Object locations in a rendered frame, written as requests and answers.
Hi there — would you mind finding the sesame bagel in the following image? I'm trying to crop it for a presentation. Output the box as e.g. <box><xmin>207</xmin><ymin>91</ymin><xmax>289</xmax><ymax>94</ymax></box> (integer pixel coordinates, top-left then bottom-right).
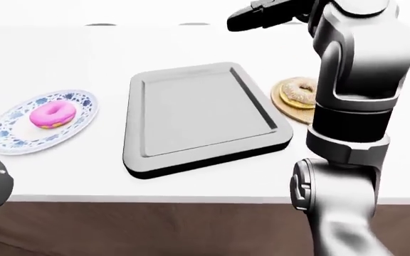
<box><xmin>279</xmin><ymin>77</ymin><xmax>318</xmax><ymax>110</ymax></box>

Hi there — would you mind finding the round wooden plate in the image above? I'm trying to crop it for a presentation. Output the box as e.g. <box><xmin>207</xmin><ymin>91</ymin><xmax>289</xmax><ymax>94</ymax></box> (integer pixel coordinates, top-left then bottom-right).
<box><xmin>270</xmin><ymin>77</ymin><xmax>318</xmax><ymax>126</ymax></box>

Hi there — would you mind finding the pink frosted donut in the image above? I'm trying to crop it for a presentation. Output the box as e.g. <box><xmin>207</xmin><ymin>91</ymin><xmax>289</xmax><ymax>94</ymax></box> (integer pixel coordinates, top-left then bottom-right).
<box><xmin>29</xmin><ymin>100</ymin><xmax>77</xmax><ymax>130</ymax></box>

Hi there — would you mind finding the blue floral white plate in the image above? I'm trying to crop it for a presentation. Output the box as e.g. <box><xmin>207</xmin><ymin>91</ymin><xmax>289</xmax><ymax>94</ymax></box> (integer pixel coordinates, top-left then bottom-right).
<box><xmin>0</xmin><ymin>89</ymin><xmax>100</xmax><ymax>156</ymax></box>

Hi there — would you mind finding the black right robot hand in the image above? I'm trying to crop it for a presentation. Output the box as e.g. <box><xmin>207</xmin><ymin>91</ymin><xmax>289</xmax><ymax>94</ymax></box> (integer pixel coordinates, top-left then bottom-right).
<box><xmin>226</xmin><ymin>0</ymin><xmax>322</xmax><ymax>33</ymax></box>

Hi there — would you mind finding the grey rectangular tray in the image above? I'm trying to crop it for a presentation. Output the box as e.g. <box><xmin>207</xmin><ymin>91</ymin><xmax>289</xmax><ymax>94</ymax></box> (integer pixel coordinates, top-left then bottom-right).
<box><xmin>122</xmin><ymin>61</ymin><xmax>294</xmax><ymax>180</ymax></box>

